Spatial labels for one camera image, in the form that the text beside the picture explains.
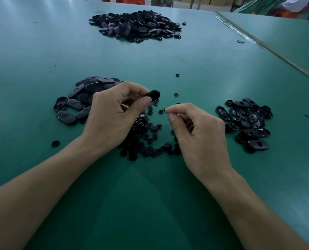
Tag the small black plastic scrap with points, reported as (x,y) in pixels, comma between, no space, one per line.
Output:
(241,42)

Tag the pile of black oval shells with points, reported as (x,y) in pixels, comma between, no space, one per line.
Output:
(245,125)

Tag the person's left forearm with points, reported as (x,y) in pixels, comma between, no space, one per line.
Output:
(37,203)

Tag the person's left hand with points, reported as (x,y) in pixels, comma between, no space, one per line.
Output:
(110,122)

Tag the person's right hand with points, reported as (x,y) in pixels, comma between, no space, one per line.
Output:
(204,148)

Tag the small open cardboard box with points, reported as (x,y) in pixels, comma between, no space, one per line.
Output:
(162,1)

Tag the green striped bag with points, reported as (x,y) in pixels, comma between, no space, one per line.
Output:
(261,4)

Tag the pile of small black buttons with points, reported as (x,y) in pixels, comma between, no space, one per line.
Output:
(144,140)

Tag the person's right forearm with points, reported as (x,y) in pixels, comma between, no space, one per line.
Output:
(258,218)

